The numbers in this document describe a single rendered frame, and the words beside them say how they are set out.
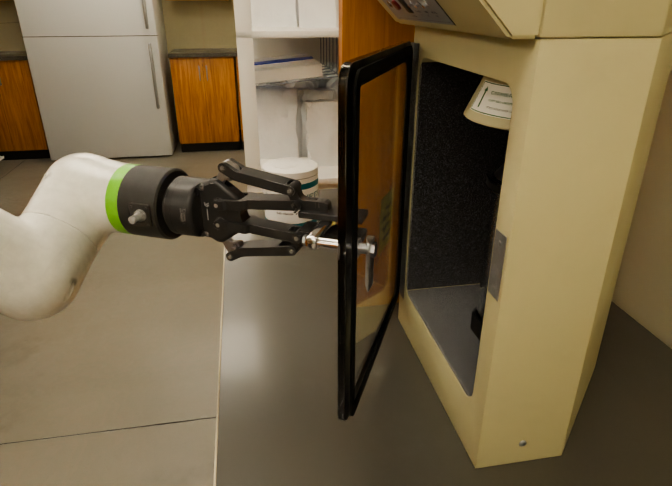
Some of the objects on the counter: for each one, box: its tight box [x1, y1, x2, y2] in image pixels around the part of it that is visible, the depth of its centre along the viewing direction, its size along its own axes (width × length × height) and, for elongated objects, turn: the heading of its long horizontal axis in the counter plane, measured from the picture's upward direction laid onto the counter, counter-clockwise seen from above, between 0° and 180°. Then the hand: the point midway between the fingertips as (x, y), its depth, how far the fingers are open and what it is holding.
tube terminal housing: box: [398, 0, 672, 468], centre depth 61 cm, size 25×32×77 cm
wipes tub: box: [262, 157, 318, 226], centre depth 124 cm, size 13×13×15 cm
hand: (330, 222), depth 61 cm, fingers closed, pressing on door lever
